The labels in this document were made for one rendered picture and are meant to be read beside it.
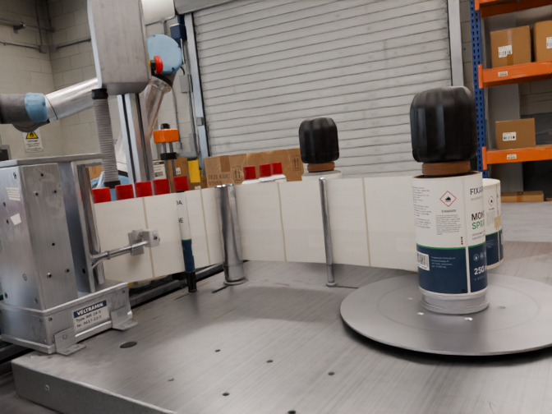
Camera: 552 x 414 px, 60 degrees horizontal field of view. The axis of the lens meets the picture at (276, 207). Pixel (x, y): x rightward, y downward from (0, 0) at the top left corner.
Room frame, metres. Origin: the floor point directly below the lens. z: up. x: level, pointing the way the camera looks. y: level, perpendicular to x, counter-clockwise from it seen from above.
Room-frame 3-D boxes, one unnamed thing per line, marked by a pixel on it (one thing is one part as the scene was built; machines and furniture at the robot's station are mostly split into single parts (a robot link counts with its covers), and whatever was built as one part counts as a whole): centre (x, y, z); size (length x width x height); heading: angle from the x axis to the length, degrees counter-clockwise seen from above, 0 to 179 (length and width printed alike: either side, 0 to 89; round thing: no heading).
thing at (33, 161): (0.70, 0.33, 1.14); 0.14 x 0.11 x 0.01; 146
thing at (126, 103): (1.15, 0.31, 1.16); 0.04 x 0.04 x 0.67; 56
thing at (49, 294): (0.70, 0.33, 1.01); 0.14 x 0.13 x 0.26; 146
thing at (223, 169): (1.85, 0.07, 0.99); 0.30 x 0.24 x 0.27; 136
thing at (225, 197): (0.88, 0.09, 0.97); 0.05 x 0.05 x 0.19
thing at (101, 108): (1.02, 0.35, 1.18); 0.04 x 0.04 x 0.21
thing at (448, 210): (0.62, -0.23, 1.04); 0.09 x 0.09 x 0.29
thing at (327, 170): (1.01, -0.10, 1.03); 0.09 x 0.09 x 0.30
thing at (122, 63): (1.06, 0.30, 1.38); 0.17 x 0.10 x 0.19; 21
